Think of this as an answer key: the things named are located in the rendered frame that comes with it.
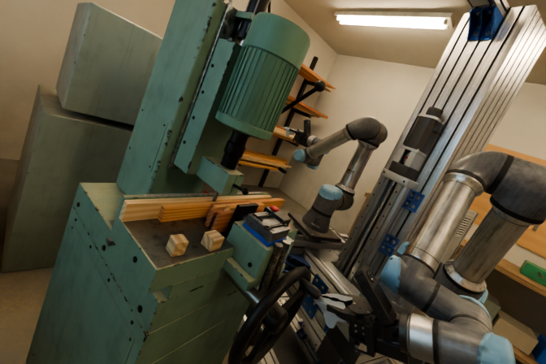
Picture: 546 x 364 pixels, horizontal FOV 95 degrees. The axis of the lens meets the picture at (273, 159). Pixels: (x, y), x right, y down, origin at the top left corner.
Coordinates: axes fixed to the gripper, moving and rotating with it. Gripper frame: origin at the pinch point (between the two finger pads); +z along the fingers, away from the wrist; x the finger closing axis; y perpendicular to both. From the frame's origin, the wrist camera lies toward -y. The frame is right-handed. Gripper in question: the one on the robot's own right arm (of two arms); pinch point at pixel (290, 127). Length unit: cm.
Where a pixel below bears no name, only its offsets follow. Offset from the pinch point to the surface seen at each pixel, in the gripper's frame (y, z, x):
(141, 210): 16, -61, -110
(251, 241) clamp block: 17, -79, -88
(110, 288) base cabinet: 41, -59, -114
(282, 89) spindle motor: -22, -67, -82
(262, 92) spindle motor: -20, -65, -87
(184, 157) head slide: 7, -47, -96
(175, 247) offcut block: 17, -75, -107
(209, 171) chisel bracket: 8, -56, -91
